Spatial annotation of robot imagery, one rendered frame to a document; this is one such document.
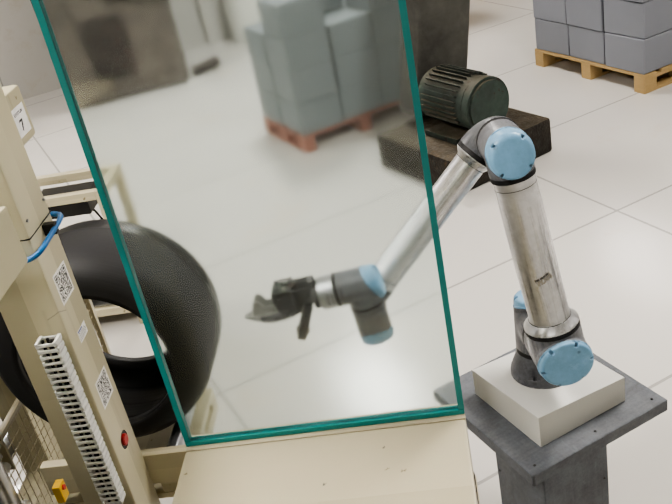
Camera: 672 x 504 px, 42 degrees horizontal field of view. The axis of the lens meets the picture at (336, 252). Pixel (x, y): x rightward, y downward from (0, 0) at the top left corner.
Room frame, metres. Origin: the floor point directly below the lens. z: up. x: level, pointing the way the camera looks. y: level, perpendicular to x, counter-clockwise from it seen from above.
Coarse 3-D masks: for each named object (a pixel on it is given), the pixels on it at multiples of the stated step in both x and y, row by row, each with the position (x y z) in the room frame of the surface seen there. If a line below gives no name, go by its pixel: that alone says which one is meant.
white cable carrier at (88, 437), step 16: (48, 336) 1.63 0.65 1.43; (48, 352) 1.59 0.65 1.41; (64, 352) 1.61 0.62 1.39; (48, 368) 1.60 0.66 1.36; (64, 368) 1.59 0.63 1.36; (64, 384) 1.62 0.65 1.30; (80, 384) 1.62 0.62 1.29; (64, 400) 1.60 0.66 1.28; (80, 400) 1.59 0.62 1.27; (80, 416) 1.60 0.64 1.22; (80, 432) 1.60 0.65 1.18; (96, 432) 1.61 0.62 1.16; (80, 448) 1.60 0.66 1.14; (96, 448) 1.60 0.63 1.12; (96, 464) 1.59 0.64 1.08; (112, 464) 1.62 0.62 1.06; (96, 480) 1.60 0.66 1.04; (112, 480) 1.59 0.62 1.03; (112, 496) 1.61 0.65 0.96
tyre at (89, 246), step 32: (96, 224) 2.07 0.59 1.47; (96, 256) 1.91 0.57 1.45; (96, 288) 1.86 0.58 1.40; (128, 288) 1.85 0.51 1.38; (0, 320) 1.90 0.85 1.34; (0, 352) 1.90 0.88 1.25; (128, 384) 2.12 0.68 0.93; (160, 384) 2.10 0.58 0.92; (128, 416) 1.99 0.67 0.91; (160, 416) 1.85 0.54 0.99
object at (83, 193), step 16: (48, 176) 4.40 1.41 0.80; (64, 176) 4.37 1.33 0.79; (80, 176) 4.36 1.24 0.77; (48, 192) 4.29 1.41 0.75; (64, 192) 4.24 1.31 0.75; (80, 192) 4.07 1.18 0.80; (96, 192) 4.04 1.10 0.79; (48, 208) 4.15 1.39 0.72; (64, 208) 4.14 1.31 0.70; (80, 208) 4.13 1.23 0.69; (96, 304) 4.11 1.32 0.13; (112, 304) 4.09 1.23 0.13
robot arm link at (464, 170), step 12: (468, 132) 2.10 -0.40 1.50; (468, 144) 2.07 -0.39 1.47; (456, 156) 2.10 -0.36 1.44; (468, 156) 2.05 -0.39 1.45; (480, 156) 2.04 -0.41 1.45; (456, 168) 2.07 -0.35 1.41; (468, 168) 2.06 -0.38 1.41; (480, 168) 2.05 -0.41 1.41; (444, 180) 2.08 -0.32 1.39; (456, 180) 2.06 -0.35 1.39; (468, 180) 2.05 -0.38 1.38; (444, 192) 2.06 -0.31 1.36; (456, 192) 2.05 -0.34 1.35; (444, 204) 2.05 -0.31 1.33; (456, 204) 2.06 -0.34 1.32; (444, 216) 2.05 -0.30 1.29
